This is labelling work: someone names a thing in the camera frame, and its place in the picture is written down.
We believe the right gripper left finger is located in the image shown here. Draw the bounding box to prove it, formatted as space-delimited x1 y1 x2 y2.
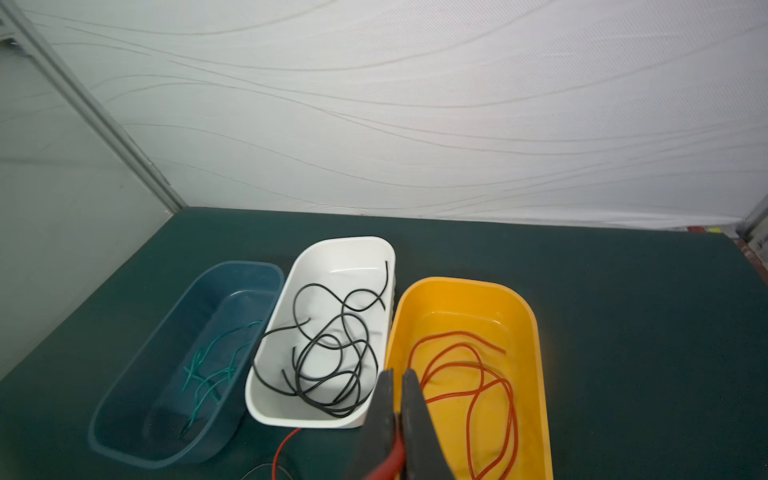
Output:
346 370 396 479

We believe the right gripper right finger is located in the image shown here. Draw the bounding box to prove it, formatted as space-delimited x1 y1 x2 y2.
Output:
400 369 455 480

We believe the green cable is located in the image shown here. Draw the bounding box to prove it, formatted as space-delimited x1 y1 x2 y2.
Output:
178 320 264 439

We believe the white plastic bin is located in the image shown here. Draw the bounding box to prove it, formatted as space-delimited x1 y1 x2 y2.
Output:
245 236 396 429

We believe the yellow plastic bin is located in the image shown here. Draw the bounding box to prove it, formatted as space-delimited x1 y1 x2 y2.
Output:
386 277 553 479

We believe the blue plastic bin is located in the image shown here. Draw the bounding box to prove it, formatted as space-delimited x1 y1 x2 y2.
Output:
88 261 284 469

